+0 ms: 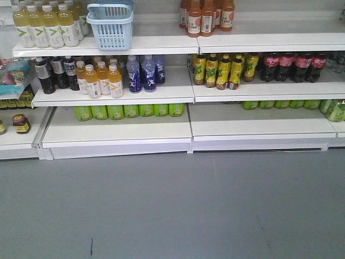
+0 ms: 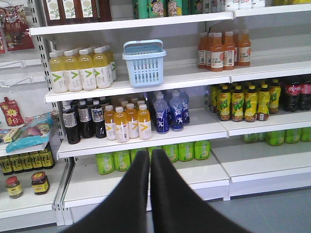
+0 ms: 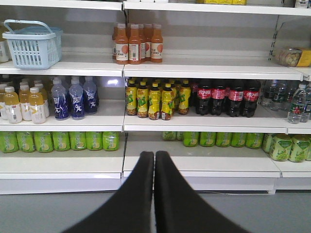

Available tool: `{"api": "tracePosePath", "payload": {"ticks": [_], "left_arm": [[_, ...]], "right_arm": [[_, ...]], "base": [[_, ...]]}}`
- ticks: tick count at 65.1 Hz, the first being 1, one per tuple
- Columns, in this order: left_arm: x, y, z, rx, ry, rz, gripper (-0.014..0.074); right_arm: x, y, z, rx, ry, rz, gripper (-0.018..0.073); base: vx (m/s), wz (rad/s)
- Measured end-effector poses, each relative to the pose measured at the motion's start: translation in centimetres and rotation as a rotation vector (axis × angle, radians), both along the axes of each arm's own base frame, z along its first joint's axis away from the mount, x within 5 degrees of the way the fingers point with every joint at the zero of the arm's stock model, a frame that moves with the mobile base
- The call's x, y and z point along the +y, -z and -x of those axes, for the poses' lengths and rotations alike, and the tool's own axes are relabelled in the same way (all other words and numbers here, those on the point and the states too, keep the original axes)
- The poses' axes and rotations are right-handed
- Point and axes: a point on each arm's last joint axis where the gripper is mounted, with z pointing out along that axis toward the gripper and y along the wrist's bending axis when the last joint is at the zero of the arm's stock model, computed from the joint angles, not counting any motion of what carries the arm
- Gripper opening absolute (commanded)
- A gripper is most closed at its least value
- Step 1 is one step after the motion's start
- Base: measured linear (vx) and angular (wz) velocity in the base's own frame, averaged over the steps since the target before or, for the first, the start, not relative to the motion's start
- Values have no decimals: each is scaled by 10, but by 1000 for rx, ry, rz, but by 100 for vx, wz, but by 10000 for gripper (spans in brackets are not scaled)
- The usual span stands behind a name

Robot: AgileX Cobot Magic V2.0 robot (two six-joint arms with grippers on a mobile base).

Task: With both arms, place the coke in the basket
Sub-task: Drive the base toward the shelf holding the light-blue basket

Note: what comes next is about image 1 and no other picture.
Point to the light blue plastic basket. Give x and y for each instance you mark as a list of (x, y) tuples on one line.
[(112, 24)]

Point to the white shelf board middle left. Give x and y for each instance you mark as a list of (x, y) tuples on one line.
[(176, 89)]

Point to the white shelf board bottom right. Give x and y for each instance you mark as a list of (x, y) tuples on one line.
[(217, 121)]

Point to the blue sports drink bottle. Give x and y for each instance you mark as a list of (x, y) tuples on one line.
[(133, 69), (149, 71)]

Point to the yellow lemon tea bottle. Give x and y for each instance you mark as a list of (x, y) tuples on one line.
[(211, 70), (235, 72), (199, 69), (223, 72)]

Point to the orange juice bottle white label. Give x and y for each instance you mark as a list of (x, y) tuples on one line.
[(92, 82), (115, 81), (102, 72)]

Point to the white shelf board bottom left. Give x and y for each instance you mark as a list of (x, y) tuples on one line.
[(65, 130)]

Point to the orange C100 drink bottle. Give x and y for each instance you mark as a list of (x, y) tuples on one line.
[(194, 19), (227, 15), (207, 18)]

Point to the cola bottle red label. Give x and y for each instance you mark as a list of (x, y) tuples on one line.
[(285, 62), (301, 66), (271, 60), (316, 66)]

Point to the dark drink bottle grey label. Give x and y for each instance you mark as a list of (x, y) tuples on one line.
[(59, 71), (44, 73), (70, 69)]

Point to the white shelf board upper right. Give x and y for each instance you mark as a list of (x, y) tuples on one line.
[(269, 36)]

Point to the pale yellow drink bottle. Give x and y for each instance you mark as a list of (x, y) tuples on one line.
[(37, 27), (67, 25), (22, 25), (52, 27)]

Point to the red lid sauce jar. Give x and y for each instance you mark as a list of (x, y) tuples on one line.
[(21, 124)]

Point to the white shelf board middle right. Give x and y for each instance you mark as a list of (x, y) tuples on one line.
[(329, 86)]

